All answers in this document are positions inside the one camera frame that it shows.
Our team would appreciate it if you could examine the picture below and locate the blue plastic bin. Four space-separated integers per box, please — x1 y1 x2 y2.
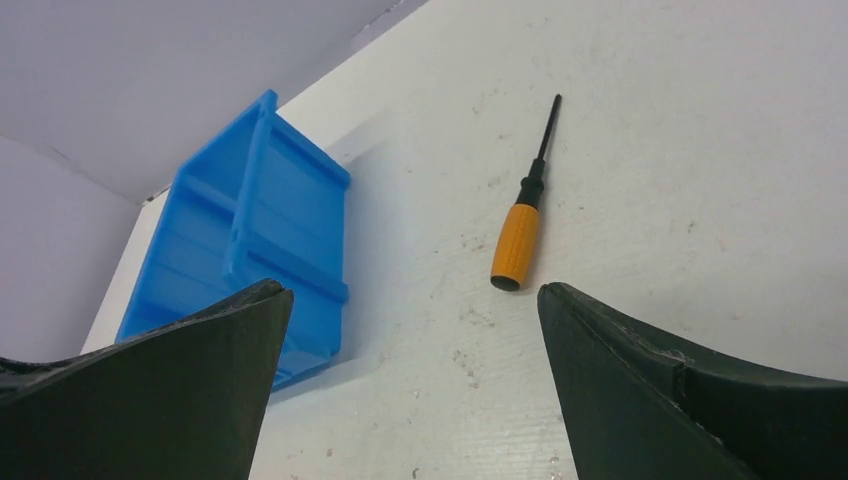
116 91 351 389

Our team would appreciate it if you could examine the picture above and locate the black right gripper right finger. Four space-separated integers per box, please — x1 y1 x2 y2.
537 282 847 479

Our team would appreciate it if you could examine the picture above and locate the yellow handled screwdriver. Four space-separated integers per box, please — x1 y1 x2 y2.
490 94 562 292

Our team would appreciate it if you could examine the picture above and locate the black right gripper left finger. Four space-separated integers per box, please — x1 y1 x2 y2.
1 279 294 479

